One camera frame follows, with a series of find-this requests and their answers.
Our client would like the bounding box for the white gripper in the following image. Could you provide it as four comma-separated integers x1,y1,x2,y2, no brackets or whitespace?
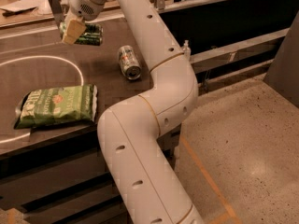
62,0,107,44

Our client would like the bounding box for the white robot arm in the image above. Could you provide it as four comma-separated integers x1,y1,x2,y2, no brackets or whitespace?
64,0,204,224

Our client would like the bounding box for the white green soda can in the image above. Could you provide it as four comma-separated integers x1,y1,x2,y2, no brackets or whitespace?
118,45,141,80

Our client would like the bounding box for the white paper sheet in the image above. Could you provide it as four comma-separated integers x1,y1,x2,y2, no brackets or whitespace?
0,0,48,14

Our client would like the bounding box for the green chip bag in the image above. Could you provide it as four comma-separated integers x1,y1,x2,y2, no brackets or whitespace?
14,84,97,129

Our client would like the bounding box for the right clear sanitizer bottle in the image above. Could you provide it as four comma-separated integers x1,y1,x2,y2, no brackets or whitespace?
182,40,191,59

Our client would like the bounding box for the grey table with slats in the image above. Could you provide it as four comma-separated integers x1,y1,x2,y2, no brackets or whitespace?
0,18,152,224

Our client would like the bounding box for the grey metal bracket left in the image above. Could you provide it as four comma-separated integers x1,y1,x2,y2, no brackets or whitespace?
48,0,64,28

